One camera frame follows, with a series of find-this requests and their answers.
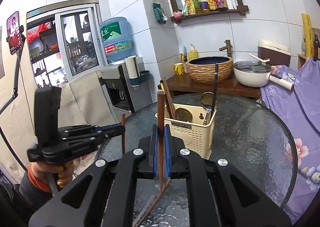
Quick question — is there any beige plastic utensil basket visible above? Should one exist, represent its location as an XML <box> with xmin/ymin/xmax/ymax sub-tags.
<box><xmin>164</xmin><ymin>103</ymin><xmax>216</xmax><ymax>159</ymax></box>

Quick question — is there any metal spoon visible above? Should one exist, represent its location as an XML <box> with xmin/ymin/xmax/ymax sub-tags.
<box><xmin>175</xmin><ymin>108</ymin><xmax>193</xmax><ymax>123</ymax></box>

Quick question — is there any black chopstick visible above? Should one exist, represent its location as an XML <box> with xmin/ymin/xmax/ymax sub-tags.
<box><xmin>210</xmin><ymin>63</ymin><xmax>219</xmax><ymax>118</ymax></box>

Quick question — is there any ladle with wooden handle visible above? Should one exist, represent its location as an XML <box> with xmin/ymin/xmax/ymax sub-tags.
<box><xmin>201</xmin><ymin>92</ymin><xmax>219</xmax><ymax>125</ymax></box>

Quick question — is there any left hand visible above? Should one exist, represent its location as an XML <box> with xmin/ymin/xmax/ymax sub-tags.
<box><xmin>27</xmin><ymin>160</ymin><xmax>74</xmax><ymax>192</ymax></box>

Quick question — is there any water dispenser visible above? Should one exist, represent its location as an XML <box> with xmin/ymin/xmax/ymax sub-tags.
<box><xmin>99</xmin><ymin>57</ymin><xmax>152</xmax><ymax>122</ymax></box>

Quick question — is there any phone on stand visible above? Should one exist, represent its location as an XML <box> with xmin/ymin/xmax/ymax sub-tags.
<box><xmin>7</xmin><ymin>11</ymin><xmax>25</xmax><ymax>55</ymax></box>

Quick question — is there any brown wooden counter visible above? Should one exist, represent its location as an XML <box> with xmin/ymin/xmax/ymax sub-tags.
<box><xmin>167</xmin><ymin>74</ymin><xmax>261</xmax><ymax>98</ymax></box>

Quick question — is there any blue water bottle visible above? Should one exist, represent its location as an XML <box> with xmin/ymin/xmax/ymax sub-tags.
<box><xmin>99</xmin><ymin>17</ymin><xmax>134</xmax><ymax>62</ymax></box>

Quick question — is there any purple floral cloth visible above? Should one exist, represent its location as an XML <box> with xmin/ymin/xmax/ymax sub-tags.
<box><xmin>260</xmin><ymin>58</ymin><xmax>319</xmax><ymax>226</ymax></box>

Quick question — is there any woven basin sink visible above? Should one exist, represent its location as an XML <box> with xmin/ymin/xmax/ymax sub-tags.
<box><xmin>185</xmin><ymin>56</ymin><xmax>233</xmax><ymax>83</ymax></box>

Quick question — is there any white pot with lid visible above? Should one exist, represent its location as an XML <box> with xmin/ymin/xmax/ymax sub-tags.
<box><xmin>233</xmin><ymin>61</ymin><xmax>294</xmax><ymax>91</ymax></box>

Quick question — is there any yellow mug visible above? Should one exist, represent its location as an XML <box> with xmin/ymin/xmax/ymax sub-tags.
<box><xmin>174</xmin><ymin>62</ymin><xmax>185</xmax><ymax>75</ymax></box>

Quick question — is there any yellow soap bottle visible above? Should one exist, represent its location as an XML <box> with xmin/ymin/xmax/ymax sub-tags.
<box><xmin>188</xmin><ymin>44</ymin><xmax>199</xmax><ymax>61</ymax></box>

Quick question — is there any bronze faucet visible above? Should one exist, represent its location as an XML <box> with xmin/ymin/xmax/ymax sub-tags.
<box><xmin>219</xmin><ymin>39</ymin><xmax>233</xmax><ymax>58</ymax></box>

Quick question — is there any brown white rice cooker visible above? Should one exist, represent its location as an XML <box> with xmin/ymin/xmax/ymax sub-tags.
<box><xmin>258</xmin><ymin>39</ymin><xmax>291</xmax><ymax>66</ymax></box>

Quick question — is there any dark glass bottle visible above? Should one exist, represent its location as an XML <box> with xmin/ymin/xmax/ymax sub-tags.
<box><xmin>313</xmin><ymin>33</ymin><xmax>320</xmax><ymax>61</ymax></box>

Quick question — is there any yellow roll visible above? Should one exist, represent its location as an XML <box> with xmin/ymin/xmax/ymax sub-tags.
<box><xmin>302</xmin><ymin>13</ymin><xmax>313</xmax><ymax>58</ymax></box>

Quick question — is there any window with frame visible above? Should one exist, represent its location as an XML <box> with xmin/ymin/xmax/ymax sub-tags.
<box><xmin>27</xmin><ymin>0</ymin><xmax>107</xmax><ymax>88</ymax></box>

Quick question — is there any green wall packet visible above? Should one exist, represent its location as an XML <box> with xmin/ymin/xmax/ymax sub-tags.
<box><xmin>153</xmin><ymin>3</ymin><xmax>168</xmax><ymax>24</ymax></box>

